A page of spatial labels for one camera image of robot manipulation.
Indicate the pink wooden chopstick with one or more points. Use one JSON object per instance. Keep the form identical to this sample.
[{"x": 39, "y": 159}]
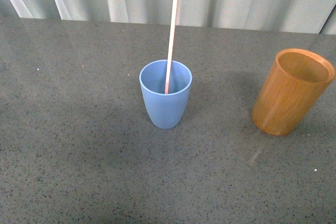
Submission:
[{"x": 171, "y": 43}]

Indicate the blue plastic cup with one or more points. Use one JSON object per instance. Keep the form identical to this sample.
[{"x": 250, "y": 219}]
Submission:
[{"x": 165, "y": 109}]

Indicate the wooden bamboo chopstick holder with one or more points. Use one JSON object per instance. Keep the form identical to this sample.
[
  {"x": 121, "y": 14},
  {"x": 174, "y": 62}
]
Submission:
[{"x": 296, "y": 80}]

